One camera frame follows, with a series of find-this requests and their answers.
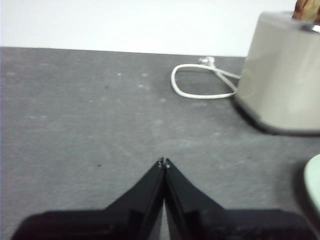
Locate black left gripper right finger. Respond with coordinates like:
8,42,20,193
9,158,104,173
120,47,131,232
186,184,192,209
164,157,319,240

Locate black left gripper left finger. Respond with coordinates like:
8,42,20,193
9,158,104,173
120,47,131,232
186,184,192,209
9,156,165,240

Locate pale green oval plate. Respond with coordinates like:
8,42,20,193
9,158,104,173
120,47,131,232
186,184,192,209
302,153,320,222

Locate large square bread slice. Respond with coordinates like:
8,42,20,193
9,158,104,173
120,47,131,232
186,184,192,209
291,0,320,22

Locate cream two-slot toaster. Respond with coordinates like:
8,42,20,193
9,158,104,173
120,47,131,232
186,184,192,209
233,11,320,136

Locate white toaster power cord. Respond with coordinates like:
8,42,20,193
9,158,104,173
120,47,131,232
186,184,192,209
170,56,242,100

